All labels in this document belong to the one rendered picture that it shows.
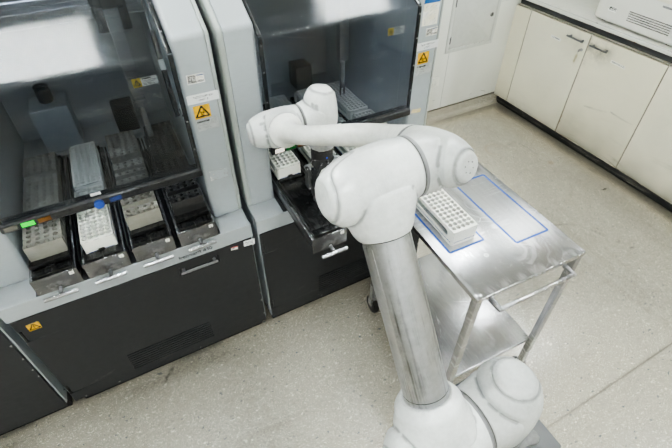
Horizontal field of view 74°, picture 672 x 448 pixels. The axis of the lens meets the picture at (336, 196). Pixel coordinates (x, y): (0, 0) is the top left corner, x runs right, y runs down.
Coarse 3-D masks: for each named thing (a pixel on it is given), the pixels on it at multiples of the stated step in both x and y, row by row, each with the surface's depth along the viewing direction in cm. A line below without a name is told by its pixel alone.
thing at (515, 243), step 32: (448, 192) 169; (480, 192) 169; (512, 192) 169; (416, 224) 156; (480, 224) 156; (512, 224) 156; (544, 224) 156; (448, 256) 145; (480, 256) 145; (512, 256) 145; (544, 256) 145; (576, 256) 145; (448, 288) 202; (480, 288) 135; (544, 288) 140; (448, 320) 189; (480, 320) 189; (512, 320) 189; (544, 320) 172; (448, 352) 178; (480, 352) 178
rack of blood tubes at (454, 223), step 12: (432, 192) 160; (444, 192) 160; (420, 204) 160; (432, 204) 155; (444, 204) 155; (456, 204) 155; (432, 216) 158; (444, 216) 150; (456, 216) 150; (468, 216) 150; (444, 228) 154; (456, 228) 146; (468, 228) 146; (456, 240) 147
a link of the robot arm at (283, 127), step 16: (272, 112) 128; (288, 112) 127; (256, 128) 126; (272, 128) 125; (288, 128) 122; (304, 128) 118; (320, 128) 116; (336, 128) 114; (352, 128) 112; (368, 128) 109; (384, 128) 105; (400, 128) 99; (256, 144) 129; (272, 144) 129; (288, 144) 128; (304, 144) 120; (320, 144) 117; (336, 144) 115; (352, 144) 113
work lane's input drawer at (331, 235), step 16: (272, 176) 179; (288, 176) 176; (304, 176) 177; (288, 192) 172; (304, 192) 172; (288, 208) 168; (304, 208) 165; (304, 224) 159; (320, 224) 159; (320, 240) 154; (336, 240) 158
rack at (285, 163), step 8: (288, 152) 181; (272, 160) 177; (280, 160) 178; (288, 160) 178; (296, 160) 177; (272, 168) 179; (280, 168) 173; (288, 168) 175; (296, 168) 177; (280, 176) 175
